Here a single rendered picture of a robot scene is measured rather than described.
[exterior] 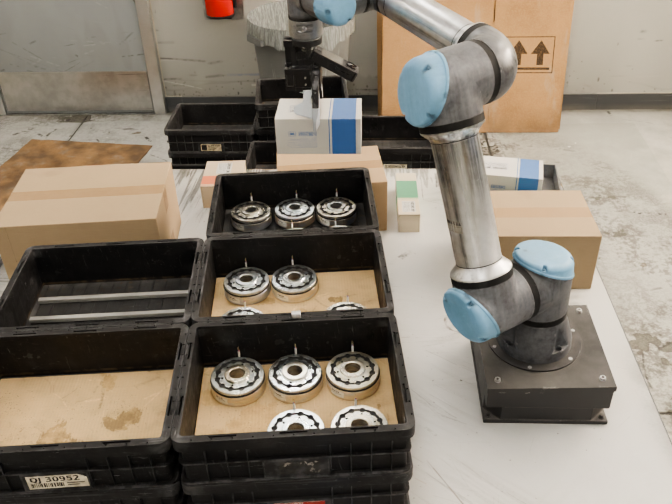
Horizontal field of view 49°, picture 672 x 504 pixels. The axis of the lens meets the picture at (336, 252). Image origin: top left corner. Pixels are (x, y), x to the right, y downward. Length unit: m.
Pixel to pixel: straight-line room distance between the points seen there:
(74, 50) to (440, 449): 3.71
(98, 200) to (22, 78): 3.00
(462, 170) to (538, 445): 0.58
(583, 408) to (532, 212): 0.57
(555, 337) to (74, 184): 1.28
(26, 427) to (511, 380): 0.92
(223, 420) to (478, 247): 0.56
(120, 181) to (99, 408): 0.76
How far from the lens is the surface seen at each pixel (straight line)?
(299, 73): 1.70
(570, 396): 1.54
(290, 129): 1.73
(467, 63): 1.27
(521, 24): 4.27
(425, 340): 1.72
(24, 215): 1.98
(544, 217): 1.90
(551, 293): 1.44
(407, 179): 2.22
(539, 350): 1.53
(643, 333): 2.99
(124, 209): 1.91
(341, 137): 1.73
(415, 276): 1.91
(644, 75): 4.75
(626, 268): 3.31
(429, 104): 1.24
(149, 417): 1.43
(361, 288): 1.66
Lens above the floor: 1.84
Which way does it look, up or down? 35 degrees down
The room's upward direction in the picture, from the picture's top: 2 degrees counter-clockwise
